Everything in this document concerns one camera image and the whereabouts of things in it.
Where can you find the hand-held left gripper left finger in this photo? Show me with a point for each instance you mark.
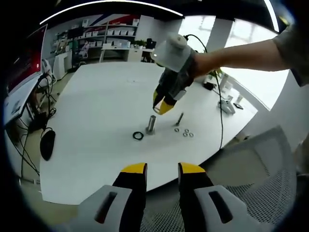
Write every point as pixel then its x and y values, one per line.
pixel 113 207

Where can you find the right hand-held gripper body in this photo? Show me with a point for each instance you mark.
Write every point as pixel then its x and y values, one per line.
pixel 173 55

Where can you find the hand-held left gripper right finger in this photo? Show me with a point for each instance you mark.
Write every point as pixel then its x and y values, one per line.
pixel 207 207

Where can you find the thin threaded stud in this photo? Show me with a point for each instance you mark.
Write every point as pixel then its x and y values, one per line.
pixel 179 118

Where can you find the thick threaded stud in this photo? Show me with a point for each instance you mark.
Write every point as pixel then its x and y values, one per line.
pixel 152 124

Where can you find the person's right hand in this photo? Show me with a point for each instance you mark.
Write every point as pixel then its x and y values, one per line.
pixel 204 64

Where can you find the black monitor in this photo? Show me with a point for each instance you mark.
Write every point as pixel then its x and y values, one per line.
pixel 150 43

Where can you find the green potted plant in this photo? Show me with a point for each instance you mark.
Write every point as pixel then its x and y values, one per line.
pixel 211 75

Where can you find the white background desk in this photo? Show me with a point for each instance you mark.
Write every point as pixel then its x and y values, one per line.
pixel 130 54

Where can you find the small black device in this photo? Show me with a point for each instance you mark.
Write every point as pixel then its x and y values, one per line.
pixel 209 86

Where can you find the white mesh chair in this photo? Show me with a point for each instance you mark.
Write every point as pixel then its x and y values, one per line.
pixel 256 174

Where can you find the tall white bottle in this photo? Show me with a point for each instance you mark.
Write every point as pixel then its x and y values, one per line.
pixel 227 83

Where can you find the white game controller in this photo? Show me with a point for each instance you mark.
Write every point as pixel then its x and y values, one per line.
pixel 229 105

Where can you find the black phone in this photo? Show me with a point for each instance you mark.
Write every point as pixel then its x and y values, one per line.
pixel 238 105

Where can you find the storage shelf with white bins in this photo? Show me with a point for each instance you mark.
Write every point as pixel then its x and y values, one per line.
pixel 106 33

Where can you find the small white cup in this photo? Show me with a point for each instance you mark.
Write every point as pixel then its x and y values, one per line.
pixel 240 99

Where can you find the ceiling light strip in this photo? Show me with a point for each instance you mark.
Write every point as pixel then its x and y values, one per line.
pixel 108 8
pixel 272 14

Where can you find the black computer mouse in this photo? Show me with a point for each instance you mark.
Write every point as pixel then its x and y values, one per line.
pixel 47 145

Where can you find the white cabinet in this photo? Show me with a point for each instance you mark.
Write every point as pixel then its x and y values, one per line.
pixel 62 66

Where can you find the person's grey shirt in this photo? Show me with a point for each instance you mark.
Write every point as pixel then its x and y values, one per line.
pixel 294 53

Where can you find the white side desk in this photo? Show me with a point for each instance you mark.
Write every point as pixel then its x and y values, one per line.
pixel 19 104

